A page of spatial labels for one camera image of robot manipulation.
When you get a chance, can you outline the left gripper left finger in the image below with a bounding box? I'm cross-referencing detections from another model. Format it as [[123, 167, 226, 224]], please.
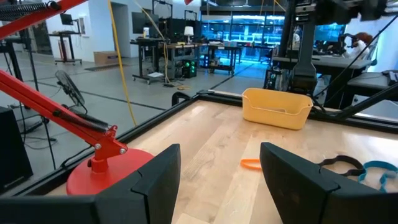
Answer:
[[90, 143, 182, 224]]

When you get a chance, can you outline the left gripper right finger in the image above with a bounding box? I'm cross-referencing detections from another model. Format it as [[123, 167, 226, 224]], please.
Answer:
[[259, 142, 379, 224]]

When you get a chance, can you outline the orange rubber band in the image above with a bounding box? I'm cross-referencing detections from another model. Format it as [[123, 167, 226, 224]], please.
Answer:
[[240, 158, 262, 171]]

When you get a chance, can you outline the black rubber band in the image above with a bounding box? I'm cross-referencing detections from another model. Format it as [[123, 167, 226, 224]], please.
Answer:
[[317, 154, 367, 178]]

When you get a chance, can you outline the yellow plastic bin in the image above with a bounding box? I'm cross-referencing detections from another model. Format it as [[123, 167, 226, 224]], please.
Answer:
[[241, 87, 314, 131]]

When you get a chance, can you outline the blue rubber band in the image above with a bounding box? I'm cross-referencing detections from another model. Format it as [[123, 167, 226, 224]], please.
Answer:
[[357, 160, 398, 194]]

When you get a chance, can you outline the red desk lamp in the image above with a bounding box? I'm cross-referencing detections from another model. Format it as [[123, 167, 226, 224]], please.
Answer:
[[0, 0, 156, 196]]

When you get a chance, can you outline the computer with green lights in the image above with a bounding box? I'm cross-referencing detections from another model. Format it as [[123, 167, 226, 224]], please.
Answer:
[[182, 59, 197, 78]]

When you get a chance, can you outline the grey desk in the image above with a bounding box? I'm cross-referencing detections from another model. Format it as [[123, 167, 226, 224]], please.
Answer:
[[272, 55, 373, 110]]

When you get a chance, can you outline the cardboard box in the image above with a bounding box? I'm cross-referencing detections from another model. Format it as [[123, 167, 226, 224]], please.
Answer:
[[93, 50, 119, 65]]

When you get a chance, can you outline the black computer tower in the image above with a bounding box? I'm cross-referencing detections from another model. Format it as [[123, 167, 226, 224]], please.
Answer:
[[0, 105, 34, 194]]

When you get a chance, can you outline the person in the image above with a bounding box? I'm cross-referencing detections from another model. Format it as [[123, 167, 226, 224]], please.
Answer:
[[341, 30, 374, 60]]

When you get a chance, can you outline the white table lamp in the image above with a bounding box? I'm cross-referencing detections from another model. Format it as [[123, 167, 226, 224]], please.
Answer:
[[183, 26, 195, 44]]

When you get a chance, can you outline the black monitor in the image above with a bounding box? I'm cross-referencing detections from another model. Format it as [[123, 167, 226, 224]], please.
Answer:
[[132, 11, 156, 35]]

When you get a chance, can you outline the black rolling cart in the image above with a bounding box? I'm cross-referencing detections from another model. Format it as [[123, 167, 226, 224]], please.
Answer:
[[49, 14, 83, 65]]

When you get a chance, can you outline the black looped cable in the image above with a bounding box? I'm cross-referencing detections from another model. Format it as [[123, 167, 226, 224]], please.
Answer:
[[171, 91, 193, 107]]

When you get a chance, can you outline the thin yellow cable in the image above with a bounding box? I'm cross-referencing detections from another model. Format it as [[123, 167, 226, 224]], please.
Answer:
[[132, 0, 170, 85]]

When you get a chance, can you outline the thick yellow hanging cable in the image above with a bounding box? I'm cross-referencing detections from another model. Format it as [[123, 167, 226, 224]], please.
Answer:
[[107, 0, 137, 127]]

